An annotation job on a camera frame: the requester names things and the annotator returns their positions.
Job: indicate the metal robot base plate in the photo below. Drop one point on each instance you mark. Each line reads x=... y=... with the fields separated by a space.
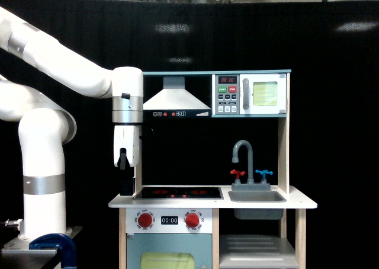
x=20 y=244

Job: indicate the right red stove knob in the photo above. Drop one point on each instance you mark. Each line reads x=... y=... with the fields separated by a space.
x=192 y=220

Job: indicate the left red stove knob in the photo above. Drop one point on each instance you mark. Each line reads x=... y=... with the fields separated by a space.
x=145 y=220

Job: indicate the red faucet handle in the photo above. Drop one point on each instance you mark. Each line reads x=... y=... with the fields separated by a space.
x=238 y=175

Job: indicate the grey toy faucet spout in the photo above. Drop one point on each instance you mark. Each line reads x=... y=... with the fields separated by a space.
x=235 y=157

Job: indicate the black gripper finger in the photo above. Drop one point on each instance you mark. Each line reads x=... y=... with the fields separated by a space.
x=123 y=162

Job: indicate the red stove knob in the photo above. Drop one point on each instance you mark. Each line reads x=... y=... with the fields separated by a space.
x=145 y=220
x=192 y=220

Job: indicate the blue faucet handle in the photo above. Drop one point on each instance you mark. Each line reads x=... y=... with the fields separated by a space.
x=263 y=174

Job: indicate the blue C-clamp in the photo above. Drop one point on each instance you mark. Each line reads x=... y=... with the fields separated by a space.
x=63 y=243

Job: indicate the grey toy sink basin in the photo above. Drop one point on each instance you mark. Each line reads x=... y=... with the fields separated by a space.
x=256 y=193

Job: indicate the teal toy oven door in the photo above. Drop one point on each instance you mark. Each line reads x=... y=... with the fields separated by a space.
x=169 y=250

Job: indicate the grey lower shelf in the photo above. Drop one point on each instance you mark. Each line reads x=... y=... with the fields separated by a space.
x=256 y=251

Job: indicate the grey range hood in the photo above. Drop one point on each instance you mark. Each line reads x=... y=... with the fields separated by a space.
x=175 y=102

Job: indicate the white toy microwave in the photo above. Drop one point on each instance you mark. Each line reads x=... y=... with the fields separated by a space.
x=250 y=94

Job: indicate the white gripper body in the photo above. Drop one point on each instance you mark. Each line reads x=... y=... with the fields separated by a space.
x=127 y=137

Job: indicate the black curtain backdrop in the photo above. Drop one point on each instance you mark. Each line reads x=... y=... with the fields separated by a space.
x=333 y=111

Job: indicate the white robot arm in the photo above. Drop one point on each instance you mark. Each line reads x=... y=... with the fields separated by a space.
x=44 y=126

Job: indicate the black toy stovetop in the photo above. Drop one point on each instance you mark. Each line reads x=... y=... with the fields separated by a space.
x=197 y=192

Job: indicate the wooden toy kitchen frame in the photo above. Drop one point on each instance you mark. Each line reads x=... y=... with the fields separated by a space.
x=198 y=152

